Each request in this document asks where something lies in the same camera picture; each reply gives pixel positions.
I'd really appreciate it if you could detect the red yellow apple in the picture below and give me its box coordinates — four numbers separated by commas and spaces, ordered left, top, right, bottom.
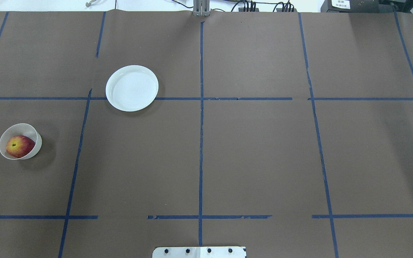
5, 135, 35, 158

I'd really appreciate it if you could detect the white round plate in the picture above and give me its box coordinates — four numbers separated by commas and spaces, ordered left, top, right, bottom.
105, 65, 159, 112

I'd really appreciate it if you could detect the white plastic bowl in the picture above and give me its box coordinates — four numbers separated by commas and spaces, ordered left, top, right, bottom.
0, 124, 42, 160

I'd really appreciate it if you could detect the brown paper table cover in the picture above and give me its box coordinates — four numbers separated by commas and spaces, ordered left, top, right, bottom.
0, 10, 413, 258

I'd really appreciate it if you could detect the black power strip box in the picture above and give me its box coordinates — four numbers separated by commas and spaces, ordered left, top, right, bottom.
320, 0, 394, 13

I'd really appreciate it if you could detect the aluminium frame post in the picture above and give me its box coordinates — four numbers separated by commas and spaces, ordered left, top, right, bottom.
193, 0, 211, 17

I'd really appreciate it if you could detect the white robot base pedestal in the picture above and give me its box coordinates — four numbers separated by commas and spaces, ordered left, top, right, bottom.
152, 246, 247, 258

